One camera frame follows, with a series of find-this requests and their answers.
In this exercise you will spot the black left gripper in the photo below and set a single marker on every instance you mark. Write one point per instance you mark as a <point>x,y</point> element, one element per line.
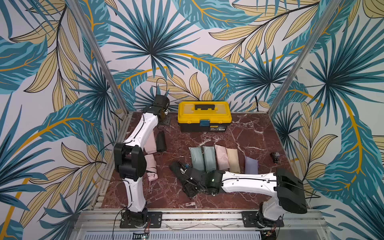
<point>168,121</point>

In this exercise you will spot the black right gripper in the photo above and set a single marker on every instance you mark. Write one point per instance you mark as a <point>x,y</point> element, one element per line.
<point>184,173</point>

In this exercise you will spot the mint sleeved umbrella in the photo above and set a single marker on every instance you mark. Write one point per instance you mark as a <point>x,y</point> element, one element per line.
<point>197,158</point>
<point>210,158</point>

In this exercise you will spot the pink umbrella sleeve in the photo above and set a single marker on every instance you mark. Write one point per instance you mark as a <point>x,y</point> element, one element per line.
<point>151,146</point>

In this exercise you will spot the black sleeved umbrella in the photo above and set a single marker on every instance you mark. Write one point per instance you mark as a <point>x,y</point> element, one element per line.
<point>179,171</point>

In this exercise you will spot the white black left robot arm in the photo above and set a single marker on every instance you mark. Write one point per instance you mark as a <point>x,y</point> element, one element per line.
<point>130,162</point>

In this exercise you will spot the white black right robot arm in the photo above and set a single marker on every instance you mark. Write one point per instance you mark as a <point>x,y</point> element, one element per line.
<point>286,191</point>

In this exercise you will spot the pink sleeved umbrella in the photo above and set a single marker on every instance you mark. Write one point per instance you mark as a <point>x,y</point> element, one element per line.
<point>222,158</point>

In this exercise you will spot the yellow black toolbox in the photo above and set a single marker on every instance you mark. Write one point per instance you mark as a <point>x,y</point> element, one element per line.
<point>204,116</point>

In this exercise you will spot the beige sleeved umbrella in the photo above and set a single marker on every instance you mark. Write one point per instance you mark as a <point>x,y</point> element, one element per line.
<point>233,158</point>

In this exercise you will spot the lavender sleeved umbrella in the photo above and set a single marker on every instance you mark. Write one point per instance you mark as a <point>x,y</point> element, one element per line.
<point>251,166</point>

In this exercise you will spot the small black electrical part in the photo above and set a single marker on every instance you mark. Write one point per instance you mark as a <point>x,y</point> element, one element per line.
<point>275,157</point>

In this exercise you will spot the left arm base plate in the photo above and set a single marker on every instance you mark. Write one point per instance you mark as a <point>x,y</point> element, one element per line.
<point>150,219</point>

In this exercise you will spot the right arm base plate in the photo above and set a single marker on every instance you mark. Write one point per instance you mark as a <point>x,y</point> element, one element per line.
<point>255,219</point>

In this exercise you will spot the aluminium frame rail left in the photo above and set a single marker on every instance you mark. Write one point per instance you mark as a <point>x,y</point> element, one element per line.
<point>87,31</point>

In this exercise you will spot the aluminium frame rail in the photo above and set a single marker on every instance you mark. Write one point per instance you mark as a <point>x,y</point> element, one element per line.
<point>87,31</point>
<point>319,28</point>

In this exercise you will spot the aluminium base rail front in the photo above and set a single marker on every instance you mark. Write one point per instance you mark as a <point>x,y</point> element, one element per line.
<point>192,224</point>

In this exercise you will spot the aluminium frame rail right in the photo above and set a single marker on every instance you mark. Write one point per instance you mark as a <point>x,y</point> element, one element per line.
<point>319,28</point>

